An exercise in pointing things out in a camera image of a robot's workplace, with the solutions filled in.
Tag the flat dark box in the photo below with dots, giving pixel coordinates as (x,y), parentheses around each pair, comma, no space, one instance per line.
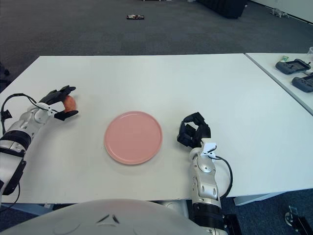
(135,16)

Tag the pink round plate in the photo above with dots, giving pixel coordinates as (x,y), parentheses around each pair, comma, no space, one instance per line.
(133,137)

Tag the grey caster wheel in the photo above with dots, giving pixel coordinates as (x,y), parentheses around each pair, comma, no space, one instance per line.
(289,216)

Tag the small white plug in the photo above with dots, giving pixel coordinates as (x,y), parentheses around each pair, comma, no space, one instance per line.
(308,72)

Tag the red apple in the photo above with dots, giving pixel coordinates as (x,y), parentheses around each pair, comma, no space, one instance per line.
(71,104)

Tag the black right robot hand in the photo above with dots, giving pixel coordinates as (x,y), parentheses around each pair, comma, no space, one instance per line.
(204,132)

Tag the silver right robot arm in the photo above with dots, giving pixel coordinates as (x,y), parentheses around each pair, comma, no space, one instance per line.
(207,178)

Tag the grey handheld controller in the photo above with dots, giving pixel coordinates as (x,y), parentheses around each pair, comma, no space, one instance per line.
(293,66)
(304,83)

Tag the large black case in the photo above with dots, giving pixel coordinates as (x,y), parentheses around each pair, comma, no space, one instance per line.
(227,8)

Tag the black stand base bar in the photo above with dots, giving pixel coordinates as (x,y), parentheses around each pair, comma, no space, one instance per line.
(232,225)
(304,226)

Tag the small green packet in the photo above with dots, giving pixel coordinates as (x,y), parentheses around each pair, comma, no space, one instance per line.
(284,58)

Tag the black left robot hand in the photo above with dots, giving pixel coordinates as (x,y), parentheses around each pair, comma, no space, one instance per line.
(55,96)

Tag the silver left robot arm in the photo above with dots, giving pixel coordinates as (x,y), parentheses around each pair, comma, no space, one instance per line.
(14,137)

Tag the white table frame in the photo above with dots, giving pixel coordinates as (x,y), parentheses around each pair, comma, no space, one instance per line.
(249,199)

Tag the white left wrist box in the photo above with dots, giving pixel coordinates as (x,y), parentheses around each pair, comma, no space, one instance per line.
(49,109)

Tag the grey robot torso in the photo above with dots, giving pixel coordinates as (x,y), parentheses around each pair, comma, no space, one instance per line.
(146,220)

